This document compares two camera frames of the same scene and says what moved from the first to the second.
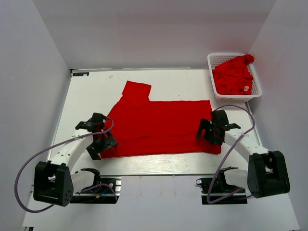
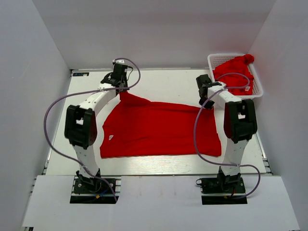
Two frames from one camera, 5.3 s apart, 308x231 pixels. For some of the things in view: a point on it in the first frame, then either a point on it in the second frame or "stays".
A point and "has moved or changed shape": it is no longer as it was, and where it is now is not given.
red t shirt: [142, 127] has moved or changed shape
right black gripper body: [211, 135] to [210, 104]
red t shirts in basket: [234, 77] stays
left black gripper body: [99, 141] to [125, 82]
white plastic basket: [215, 59] stays
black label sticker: [81, 74] stays
